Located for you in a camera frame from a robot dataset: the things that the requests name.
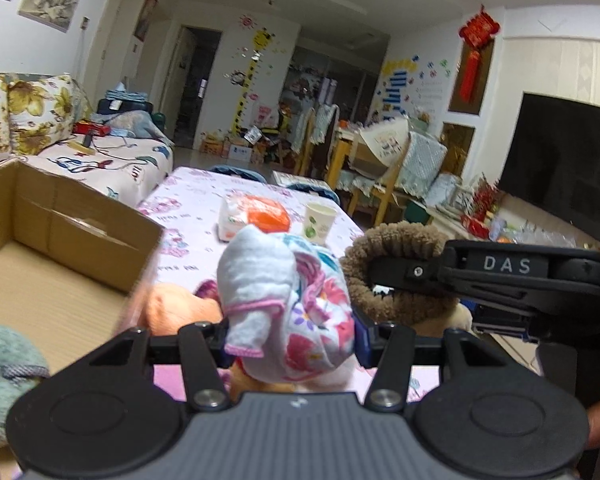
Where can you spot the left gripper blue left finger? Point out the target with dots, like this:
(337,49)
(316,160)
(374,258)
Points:
(217,342)

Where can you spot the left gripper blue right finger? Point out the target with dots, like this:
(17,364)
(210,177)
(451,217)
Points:
(366,340)

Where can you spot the orange fuzzy sock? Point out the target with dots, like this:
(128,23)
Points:
(170,307)

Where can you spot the white floral cloth bundle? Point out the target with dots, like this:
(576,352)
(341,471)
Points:
(288,309)

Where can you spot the teal fuzzy plush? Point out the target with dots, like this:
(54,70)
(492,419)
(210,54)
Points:
(22,367)

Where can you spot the strawberry hat bear plush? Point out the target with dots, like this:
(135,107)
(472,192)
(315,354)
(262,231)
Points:
(349,377)

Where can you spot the magenta knitted sock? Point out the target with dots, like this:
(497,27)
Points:
(208,289)

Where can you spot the white TV cabinet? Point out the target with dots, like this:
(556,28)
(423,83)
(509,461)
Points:
(518,215)

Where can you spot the pink cartoon tablecloth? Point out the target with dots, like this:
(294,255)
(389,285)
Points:
(187,205)

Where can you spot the paper cup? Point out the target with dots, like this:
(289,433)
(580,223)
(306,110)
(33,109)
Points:
(317,223)

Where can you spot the orange tissue pack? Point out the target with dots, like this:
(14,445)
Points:
(240,210)

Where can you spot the black television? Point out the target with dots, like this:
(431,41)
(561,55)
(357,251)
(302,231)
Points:
(553,162)

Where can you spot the cardboard box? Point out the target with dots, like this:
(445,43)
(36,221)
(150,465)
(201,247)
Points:
(75,266)

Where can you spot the wooden chair with covers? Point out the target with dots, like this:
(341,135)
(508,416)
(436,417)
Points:
(393,157)

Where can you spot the red Chinese knot ornament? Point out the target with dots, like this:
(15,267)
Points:
(476,33)

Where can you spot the floral sofa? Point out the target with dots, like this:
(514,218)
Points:
(48,123)

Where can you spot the giraffe height chart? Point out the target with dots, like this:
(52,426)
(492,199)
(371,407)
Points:
(260,41)

